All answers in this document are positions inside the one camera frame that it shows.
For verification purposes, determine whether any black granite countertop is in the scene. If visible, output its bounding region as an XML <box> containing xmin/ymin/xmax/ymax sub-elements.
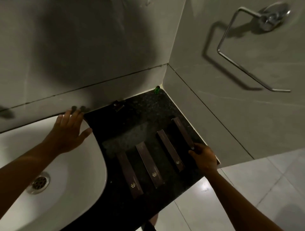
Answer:
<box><xmin>59</xmin><ymin>88</ymin><xmax>221</xmax><ymax>231</ymax></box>

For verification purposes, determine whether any person's right hand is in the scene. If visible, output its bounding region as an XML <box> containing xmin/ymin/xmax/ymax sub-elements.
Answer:
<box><xmin>188</xmin><ymin>143</ymin><xmax>219</xmax><ymax>176</ymax></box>

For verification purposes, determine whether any person's left hand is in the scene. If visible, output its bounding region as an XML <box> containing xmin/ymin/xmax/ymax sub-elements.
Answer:
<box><xmin>46</xmin><ymin>107</ymin><xmax>93</xmax><ymax>154</ymax></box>

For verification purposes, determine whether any long brown box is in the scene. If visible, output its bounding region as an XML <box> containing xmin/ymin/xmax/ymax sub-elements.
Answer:
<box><xmin>172</xmin><ymin>116</ymin><xmax>199</xmax><ymax>154</ymax></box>
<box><xmin>156</xmin><ymin>129</ymin><xmax>186</xmax><ymax>173</ymax></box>
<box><xmin>135</xmin><ymin>141</ymin><xmax>165</xmax><ymax>189</ymax></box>
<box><xmin>116</xmin><ymin>151</ymin><xmax>145</xmax><ymax>200</ymax></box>

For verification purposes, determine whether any white ceramic sink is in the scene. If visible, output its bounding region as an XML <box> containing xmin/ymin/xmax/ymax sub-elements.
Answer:
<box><xmin>0</xmin><ymin>115</ymin><xmax>108</xmax><ymax>231</ymax></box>

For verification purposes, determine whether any person's right forearm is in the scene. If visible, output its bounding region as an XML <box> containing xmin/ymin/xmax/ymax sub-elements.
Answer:
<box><xmin>206</xmin><ymin>169</ymin><xmax>281</xmax><ymax>231</ymax></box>

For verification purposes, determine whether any small brown box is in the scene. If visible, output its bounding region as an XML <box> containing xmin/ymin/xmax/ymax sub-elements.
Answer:
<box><xmin>112</xmin><ymin>100</ymin><xmax>125</xmax><ymax>112</ymax></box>

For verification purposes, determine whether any chrome towel ring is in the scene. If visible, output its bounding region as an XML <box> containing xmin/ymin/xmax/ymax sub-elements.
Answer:
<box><xmin>217</xmin><ymin>2</ymin><xmax>292</xmax><ymax>93</ymax></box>

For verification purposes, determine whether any person's left forearm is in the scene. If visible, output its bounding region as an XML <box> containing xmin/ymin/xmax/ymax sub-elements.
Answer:
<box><xmin>0</xmin><ymin>142</ymin><xmax>62</xmax><ymax>215</ymax></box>

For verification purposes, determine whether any metal sink drain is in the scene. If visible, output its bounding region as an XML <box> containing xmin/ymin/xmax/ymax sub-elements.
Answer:
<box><xmin>26</xmin><ymin>171</ymin><xmax>51</xmax><ymax>195</ymax></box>

